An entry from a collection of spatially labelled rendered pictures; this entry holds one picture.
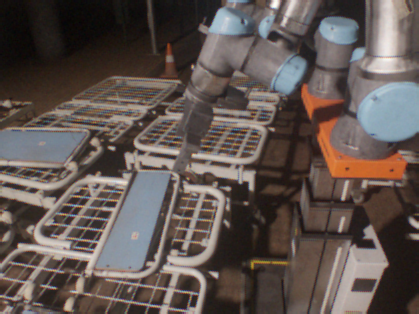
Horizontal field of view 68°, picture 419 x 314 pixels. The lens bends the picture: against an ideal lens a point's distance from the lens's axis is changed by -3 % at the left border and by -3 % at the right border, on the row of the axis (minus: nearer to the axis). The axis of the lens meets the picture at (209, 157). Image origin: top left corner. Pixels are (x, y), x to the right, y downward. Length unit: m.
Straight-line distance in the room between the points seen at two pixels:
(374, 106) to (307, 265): 0.79
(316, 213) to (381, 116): 0.57
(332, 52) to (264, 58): 0.50
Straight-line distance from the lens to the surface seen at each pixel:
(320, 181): 1.04
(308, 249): 1.20
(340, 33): 1.06
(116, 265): 1.38
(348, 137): 0.79
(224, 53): 0.60
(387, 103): 0.59
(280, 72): 0.59
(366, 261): 1.20
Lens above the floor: 1.55
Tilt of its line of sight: 31 degrees down
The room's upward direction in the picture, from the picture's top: 2 degrees counter-clockwise
